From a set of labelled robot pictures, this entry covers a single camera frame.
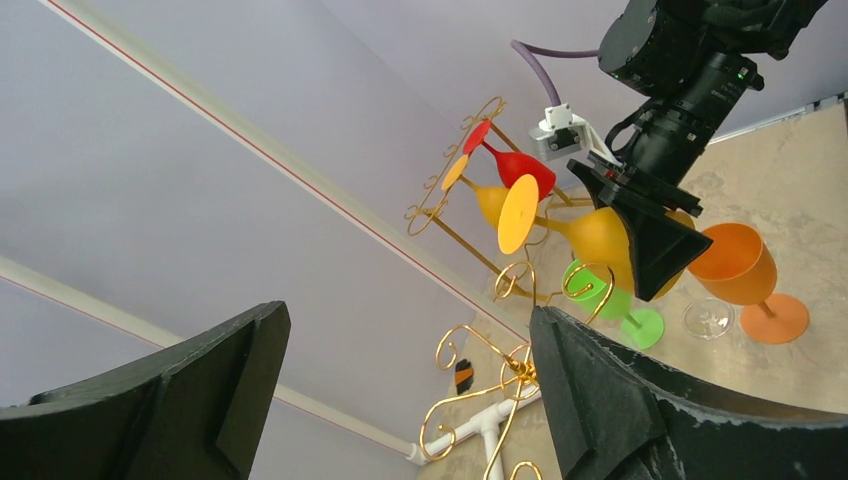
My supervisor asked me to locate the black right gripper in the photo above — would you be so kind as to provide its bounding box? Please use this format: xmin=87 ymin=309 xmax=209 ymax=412
xmin=566 ymin=155 xmax=713 ymax=300

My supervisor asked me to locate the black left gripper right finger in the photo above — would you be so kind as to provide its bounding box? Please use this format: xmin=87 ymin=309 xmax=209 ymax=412
xmin=529 ymin=307 xmax=847 ymax=479

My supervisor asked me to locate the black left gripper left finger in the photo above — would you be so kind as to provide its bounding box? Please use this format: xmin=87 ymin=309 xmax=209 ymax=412
xmin=1 ymin=301 xmax=291 ymax=479

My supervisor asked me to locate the gold scroll glass tree stand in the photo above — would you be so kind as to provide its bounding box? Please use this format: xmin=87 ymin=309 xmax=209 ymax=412
xmin=418 ymin=259 xmax=617 ymax=480

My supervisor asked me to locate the red plastic wine glass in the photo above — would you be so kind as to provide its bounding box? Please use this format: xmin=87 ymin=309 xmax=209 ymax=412
xmin=462 ymin=119 xmax=556 ymax=200

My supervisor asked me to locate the yellow wine glass front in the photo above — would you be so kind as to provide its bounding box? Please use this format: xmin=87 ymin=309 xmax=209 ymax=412
xmin=441 ymin=154 xmax=509 ymax=229

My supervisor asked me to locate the gold wire wine glass rack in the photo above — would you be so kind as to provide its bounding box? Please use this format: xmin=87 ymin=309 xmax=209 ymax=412
xmin=404 ymin=96 xmax=598 ymax=303

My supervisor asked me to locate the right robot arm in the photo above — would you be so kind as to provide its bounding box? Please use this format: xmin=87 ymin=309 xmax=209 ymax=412
xmin=568 ymin=1 xmax=821 ymax=301

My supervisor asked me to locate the orange plastic wine glass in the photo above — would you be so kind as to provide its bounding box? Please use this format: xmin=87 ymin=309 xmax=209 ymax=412
xmin=688 ymin=223 xmax=810 ymax=344

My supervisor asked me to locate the green plastic wine glass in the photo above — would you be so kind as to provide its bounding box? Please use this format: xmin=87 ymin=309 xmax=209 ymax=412
xmin=562 ymin=260 xmax=665 ymax=350

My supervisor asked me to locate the clear wine glass right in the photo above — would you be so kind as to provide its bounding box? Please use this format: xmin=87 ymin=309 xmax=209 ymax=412
xmin=683 ymin=297 xmax=736 ymax=340

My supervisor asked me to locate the black orange small clip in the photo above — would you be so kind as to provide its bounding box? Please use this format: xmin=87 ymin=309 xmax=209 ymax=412
xmin=454 ymin=359 xmax=474 ymax=395

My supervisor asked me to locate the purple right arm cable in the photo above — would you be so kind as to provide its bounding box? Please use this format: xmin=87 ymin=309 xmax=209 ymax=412
xmin=510 ymin=39 xmax=602 ymax=109

